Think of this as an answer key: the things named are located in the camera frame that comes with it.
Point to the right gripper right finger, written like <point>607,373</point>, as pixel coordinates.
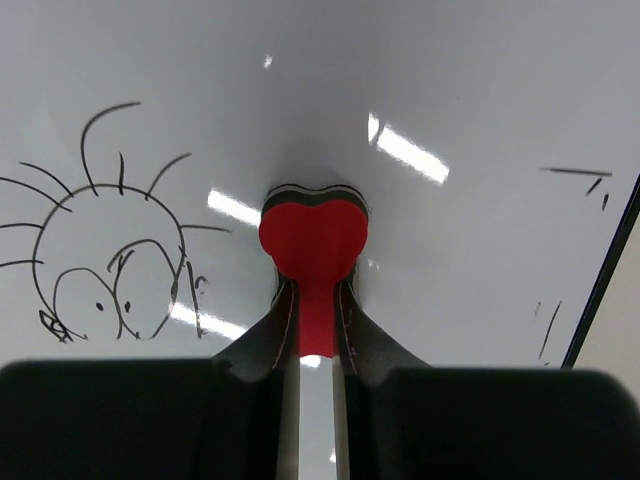
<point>365,415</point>

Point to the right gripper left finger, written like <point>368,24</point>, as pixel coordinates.
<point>254,406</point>

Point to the red whiteboard eraser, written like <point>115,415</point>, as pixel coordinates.
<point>314,237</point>

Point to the white whiteboard black rim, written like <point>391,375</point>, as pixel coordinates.
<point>496,144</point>

